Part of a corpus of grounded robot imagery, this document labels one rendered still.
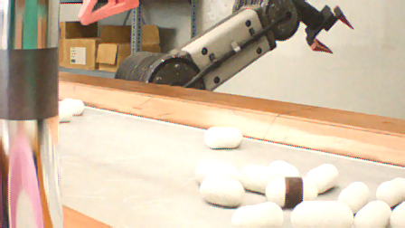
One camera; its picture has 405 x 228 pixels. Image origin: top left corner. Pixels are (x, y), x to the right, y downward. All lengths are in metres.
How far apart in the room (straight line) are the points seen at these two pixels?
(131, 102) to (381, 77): 1.99
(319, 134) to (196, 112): 0.16
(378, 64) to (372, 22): 0.19
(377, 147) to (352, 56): 2.19
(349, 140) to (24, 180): 0.41
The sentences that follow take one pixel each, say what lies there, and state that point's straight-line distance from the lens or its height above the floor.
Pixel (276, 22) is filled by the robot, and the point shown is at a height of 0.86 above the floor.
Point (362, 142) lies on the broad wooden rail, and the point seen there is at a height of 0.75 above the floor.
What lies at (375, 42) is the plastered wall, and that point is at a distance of 2.66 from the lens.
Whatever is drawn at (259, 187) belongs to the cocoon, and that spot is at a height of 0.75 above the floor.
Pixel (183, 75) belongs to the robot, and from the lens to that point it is 1.06.
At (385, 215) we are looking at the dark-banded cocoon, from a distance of 0.35.
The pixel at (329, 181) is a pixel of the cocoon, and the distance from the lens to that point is 0.42.
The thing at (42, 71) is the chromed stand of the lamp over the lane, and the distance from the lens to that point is 0.18.
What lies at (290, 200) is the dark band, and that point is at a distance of 0.38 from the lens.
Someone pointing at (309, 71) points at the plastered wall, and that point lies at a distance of 2.86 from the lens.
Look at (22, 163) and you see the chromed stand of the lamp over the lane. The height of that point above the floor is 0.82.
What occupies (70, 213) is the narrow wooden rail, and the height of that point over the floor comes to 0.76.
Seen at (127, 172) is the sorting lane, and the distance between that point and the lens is 0.47.
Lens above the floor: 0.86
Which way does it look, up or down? 9 degrees down
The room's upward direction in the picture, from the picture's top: 1 degrees clockwise
